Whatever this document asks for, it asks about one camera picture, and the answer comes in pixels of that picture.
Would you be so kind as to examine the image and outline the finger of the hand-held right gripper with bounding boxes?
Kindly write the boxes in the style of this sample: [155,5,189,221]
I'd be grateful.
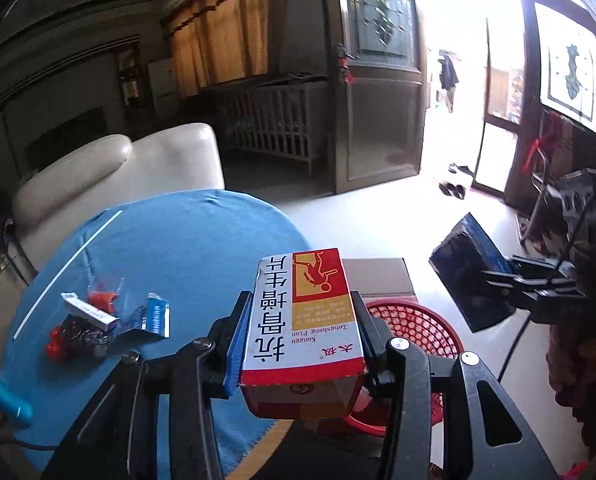
[482,270,578,311]
[510,256,577,281]

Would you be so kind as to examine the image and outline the red door ornament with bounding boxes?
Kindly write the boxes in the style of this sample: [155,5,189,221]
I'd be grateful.
[338,45,356,83]

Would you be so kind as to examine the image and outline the white standing air conditioner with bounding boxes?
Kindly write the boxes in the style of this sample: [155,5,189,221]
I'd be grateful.
[148,57,179,111]

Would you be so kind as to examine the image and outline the wooden display shelf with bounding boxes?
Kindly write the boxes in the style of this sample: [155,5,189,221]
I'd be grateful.
[115,42,144,106]

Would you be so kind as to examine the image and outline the orange curtain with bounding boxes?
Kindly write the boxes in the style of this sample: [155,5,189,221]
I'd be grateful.
[163,0,291,98]

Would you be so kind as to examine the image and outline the red white medicine box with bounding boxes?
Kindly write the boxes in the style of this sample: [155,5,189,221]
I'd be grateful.
[239,247,369,420]

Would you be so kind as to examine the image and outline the cardboard box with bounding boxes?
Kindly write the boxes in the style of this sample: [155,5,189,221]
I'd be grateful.
[340,257,417,306]

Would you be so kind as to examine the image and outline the white strip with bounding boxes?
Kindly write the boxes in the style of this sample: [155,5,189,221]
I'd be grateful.
[13,209,124,342]

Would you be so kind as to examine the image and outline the red ribbon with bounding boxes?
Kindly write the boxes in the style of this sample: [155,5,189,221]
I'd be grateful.
[522,110,563,176]

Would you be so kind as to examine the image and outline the small white blue box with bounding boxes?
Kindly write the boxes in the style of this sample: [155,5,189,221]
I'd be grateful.
[60,291,119,332]

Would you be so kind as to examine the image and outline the dark blue packet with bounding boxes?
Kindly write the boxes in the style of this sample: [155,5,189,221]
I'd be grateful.
[429,212,517,333]

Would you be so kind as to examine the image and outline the person's right hand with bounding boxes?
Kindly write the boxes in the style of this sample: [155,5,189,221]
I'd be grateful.
[546,321,596,443]

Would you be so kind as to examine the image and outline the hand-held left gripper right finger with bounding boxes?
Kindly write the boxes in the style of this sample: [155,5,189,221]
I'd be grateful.
[350,290,563,480]

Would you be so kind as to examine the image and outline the wooden baby crib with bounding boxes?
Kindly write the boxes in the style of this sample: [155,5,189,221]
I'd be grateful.
[200,76,329,178]

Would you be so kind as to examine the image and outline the red plastic basket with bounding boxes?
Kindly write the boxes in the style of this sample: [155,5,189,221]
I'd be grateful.
[343,301,464,436]

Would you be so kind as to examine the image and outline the dark crumpled packet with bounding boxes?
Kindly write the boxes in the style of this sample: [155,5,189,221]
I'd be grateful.
[58,315,114,358]

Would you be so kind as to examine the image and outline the wooden stained glass door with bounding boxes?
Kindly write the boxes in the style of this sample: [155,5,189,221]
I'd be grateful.
[505,0,596,211]
[323,0,426,196]

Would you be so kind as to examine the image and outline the blue foil packet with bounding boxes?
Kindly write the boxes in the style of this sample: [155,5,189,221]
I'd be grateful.
[115,292,171,340]

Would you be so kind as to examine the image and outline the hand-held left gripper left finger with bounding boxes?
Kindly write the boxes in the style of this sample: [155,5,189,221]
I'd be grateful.
[43,290,253,480]

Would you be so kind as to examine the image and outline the red plastic wrapper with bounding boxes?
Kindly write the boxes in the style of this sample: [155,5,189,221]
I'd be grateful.
[45,325,71,363]
[87,280,124,316]

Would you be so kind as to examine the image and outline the teal bottle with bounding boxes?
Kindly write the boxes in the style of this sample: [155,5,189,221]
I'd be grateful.
[0,360,34,428]

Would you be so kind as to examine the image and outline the cream leather sofa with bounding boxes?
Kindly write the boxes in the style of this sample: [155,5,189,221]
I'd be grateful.
[0,122,226,291]

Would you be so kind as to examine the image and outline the black cable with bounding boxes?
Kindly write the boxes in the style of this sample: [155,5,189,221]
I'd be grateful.
[498,310,533,381]

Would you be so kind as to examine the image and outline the dark television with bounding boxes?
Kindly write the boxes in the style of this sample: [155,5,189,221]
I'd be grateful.
[24,107,110,171]

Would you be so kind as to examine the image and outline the hanging dark clothes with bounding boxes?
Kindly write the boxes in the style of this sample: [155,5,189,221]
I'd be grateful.
[438,50,459,93]

